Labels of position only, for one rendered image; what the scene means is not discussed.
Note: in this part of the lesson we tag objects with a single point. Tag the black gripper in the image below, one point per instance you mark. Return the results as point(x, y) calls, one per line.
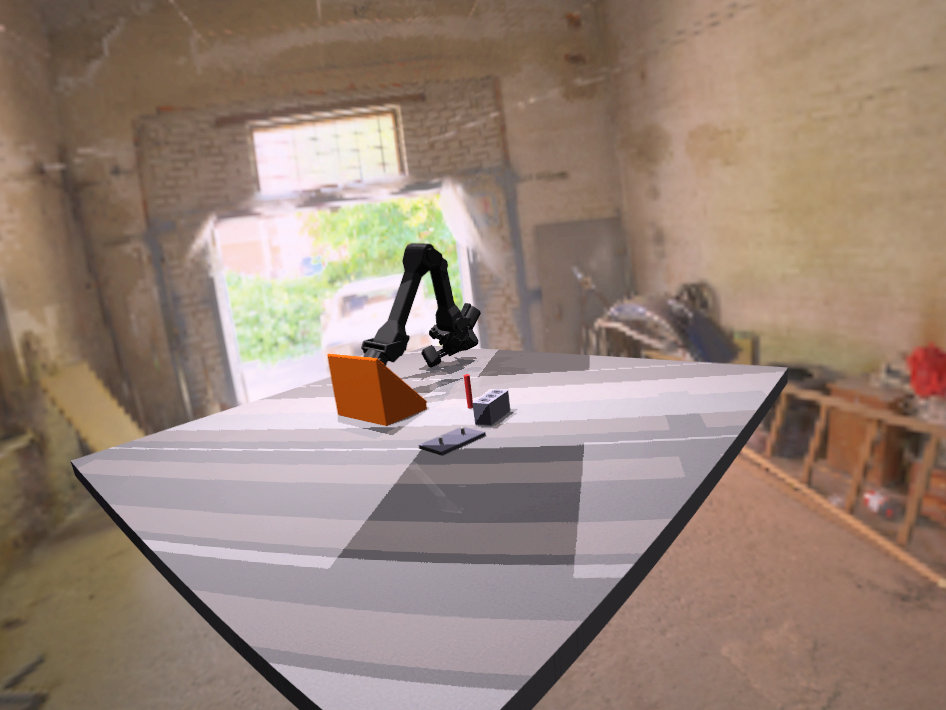
point(432, 357)

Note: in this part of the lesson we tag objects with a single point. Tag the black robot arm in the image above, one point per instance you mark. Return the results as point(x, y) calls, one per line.
point(391, 340)

